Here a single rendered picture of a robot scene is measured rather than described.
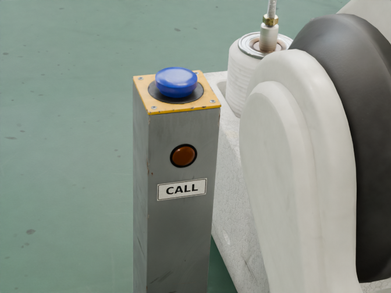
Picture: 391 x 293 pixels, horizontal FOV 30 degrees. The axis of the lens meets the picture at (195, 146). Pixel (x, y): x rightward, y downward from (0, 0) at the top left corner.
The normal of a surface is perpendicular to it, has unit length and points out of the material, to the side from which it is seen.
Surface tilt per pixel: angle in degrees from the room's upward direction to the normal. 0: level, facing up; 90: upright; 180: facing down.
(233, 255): 90
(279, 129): 90
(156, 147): 90
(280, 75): 90
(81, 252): 0
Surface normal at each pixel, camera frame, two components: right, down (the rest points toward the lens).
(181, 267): 0.27, 0.55
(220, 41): 0.04, -0.83
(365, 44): -0.60, -0.43
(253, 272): -0.96, 0.11
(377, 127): -0.48, -0.02
